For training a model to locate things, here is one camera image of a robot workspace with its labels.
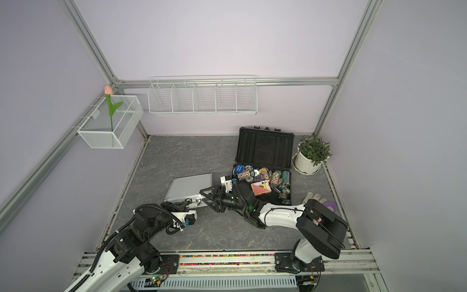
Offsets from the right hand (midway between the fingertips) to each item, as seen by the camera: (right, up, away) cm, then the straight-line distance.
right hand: (200, 196), depth 71 cm
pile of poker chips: (+36, +3, +22) cm, 42 cm away
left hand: (-8, -3, +5) cm, 10 cm away
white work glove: (+56, -6, +23) cm, 61 cm away
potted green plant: (+51, +17, +18) cm, 57 cm away
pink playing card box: (+26, 0, +20) cm, 33 cm away
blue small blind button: (+16, +9, +26) cm, 31 cm away
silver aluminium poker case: (-13, -3, +29) cm, 32 cm away
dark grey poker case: (+30, +19, +32) cm, 48 cm away
